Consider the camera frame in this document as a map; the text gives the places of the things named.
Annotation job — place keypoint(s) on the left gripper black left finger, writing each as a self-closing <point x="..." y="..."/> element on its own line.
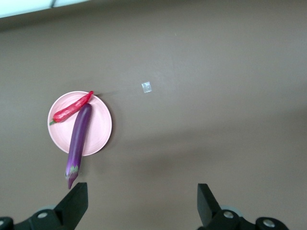
<point x="72" y="208"/>

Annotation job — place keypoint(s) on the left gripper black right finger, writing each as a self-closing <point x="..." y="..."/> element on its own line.
<point x="208" y="210"/>

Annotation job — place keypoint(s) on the purple eggplant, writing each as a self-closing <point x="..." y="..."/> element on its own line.
<point x="78" y="143"/>

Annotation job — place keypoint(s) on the red chili pepper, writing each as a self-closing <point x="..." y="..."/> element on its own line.
<point x="69" y="110"/>

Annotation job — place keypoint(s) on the pink plate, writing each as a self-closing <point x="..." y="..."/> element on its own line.
<point x="98" y="129"/>

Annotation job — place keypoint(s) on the brown table cover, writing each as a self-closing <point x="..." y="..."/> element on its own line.
<point x="216" y="119"/>

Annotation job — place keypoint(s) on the small clear tape piece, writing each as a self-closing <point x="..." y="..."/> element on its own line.
<point x="146" y="87"/>

